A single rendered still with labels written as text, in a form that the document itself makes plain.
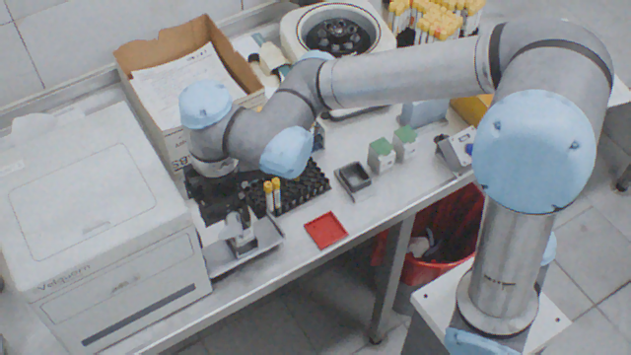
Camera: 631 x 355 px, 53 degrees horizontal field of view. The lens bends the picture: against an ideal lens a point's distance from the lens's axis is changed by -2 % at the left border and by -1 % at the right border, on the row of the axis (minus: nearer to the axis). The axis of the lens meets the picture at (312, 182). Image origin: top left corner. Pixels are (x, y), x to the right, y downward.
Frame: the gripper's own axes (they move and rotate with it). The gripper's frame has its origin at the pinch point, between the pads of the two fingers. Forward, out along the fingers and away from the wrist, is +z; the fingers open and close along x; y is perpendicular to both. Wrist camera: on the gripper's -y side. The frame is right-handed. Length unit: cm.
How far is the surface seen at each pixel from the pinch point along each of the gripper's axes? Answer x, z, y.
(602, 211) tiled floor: 8, 100, -140
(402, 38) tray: -32, 10, -63
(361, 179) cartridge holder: -2.0, 11.0, -29.7
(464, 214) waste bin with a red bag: -5, 66, -75
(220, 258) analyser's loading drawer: 0.7, 8.4, 5.2
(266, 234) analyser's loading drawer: 0.6, 8.4, -5.2
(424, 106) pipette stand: -7, 4, -50
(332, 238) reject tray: 6.4, 12.2, -17.1
